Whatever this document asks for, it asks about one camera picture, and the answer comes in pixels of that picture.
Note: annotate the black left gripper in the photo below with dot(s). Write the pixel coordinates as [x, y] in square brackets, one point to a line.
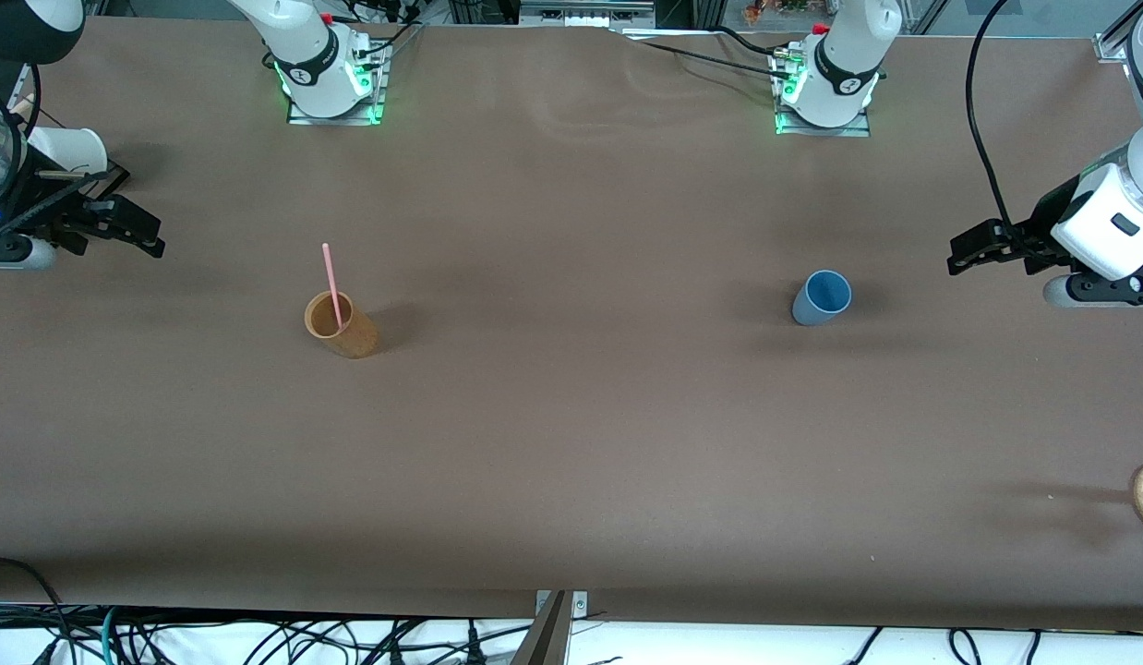
[1040, 226]

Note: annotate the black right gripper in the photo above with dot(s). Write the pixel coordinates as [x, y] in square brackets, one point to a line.
[47, 211]

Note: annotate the blue plastic cup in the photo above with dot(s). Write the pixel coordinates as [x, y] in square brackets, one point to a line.
[812, 309]

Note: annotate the pink straw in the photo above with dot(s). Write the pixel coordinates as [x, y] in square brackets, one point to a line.
[331, 277]

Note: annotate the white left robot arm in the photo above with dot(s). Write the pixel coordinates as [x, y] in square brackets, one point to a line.
[844, 65]

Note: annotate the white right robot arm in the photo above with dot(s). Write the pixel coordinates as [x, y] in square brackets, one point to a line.
[304, 55]

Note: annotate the white paper cup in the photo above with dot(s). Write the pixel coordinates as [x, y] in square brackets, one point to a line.
[68, 148]

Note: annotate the brown bamboo cup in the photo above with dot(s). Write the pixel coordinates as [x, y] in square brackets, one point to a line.
[359, 342]

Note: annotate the aluminium corner profile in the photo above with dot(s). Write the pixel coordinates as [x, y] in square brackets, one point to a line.
[1109, 46]

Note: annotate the grey electronics box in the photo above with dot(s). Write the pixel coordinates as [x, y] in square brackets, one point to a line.
[581, 14]

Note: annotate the dark metal strut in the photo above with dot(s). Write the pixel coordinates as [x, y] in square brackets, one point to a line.
[546, 642]

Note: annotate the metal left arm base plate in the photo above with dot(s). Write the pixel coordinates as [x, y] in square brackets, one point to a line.
[853, 129]

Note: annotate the grey metal table bracket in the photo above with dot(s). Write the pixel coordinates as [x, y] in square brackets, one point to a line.
[579, 604]

